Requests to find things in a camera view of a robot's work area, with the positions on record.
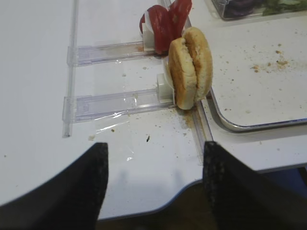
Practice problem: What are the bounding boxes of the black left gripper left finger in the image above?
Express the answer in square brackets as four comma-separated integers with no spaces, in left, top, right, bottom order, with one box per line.
[0,143,108,230]

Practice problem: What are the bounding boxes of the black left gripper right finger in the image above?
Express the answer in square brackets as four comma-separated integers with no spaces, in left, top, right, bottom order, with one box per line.
[202,141,307,230]

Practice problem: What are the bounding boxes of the bun slice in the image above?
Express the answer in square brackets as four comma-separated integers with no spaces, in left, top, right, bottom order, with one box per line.
[183,27,213,102]
[168,38,197,110]

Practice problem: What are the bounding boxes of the white pusher block tomato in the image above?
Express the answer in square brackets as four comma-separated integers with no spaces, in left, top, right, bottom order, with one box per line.
[142,23,154,51]

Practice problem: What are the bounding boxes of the red tomato slices stack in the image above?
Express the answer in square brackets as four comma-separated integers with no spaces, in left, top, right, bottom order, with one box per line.
[139,0,192,55]

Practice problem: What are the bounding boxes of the green lettuce leaves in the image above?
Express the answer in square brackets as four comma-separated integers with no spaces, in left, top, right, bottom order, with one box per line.
[262,0,307,16]

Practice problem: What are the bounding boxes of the clear acrylic strip outer left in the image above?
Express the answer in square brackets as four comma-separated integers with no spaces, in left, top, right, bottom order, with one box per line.
[62,0,79,138]

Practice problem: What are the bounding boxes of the clear acrylic strip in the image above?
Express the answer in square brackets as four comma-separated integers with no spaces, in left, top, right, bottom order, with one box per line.
[62,0,79,138]
[157,0,213,165]

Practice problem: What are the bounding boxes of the clear acrylic strip inner left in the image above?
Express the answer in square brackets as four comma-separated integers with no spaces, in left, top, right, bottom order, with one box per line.
[157,0,213,165]

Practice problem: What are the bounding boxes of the metal baking tray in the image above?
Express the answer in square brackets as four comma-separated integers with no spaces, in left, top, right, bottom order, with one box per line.
[189,0,307,132]

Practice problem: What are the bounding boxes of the white pusher block bun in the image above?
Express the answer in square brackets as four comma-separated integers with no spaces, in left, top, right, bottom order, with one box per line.
[156,57,176,105]

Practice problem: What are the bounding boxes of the clear plastic food container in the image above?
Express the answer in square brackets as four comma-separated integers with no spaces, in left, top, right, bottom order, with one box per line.
[211,0,307,21]

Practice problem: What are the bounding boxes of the purple cabbage leaves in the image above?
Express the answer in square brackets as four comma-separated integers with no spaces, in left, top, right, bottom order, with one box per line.
[224,0,255,18]

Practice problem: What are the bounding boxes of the clear rail lower left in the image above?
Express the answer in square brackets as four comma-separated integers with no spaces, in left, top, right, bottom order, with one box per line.
[73,87,173,123]

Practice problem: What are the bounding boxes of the clear rail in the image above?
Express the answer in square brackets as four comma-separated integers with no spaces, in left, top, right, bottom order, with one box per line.
[67,41,157,67]
[73,87,173,123]

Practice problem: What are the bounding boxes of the clear rail upper left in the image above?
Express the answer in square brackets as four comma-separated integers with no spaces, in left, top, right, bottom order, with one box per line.
[67,41,157,67]

